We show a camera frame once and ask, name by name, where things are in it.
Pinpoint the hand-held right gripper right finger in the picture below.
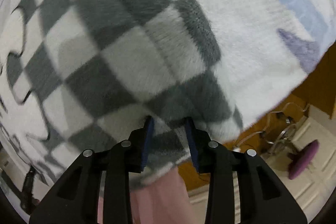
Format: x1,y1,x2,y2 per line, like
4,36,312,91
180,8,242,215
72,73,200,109
184,117,307,224

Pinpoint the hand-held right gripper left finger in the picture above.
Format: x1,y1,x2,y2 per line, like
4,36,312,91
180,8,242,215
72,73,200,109
29,116,155,224

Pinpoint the grey white checkered cardigan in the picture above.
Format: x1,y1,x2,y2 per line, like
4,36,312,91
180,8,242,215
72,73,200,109
0,0,244,188

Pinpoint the pink garment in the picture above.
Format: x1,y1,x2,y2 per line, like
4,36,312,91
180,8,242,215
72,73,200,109
97,168,197,224

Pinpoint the transparent chair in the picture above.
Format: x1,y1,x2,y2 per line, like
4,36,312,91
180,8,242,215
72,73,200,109
236,102,311,156

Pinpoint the purple round stool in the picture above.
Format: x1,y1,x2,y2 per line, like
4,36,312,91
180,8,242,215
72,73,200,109
287,140,321,180

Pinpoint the white panelled cabinet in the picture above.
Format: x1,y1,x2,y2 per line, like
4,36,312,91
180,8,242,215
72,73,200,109
188,106,336,224

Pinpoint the leaf print bedsheet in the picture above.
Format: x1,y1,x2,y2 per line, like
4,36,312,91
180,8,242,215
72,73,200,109
126,0,336,132

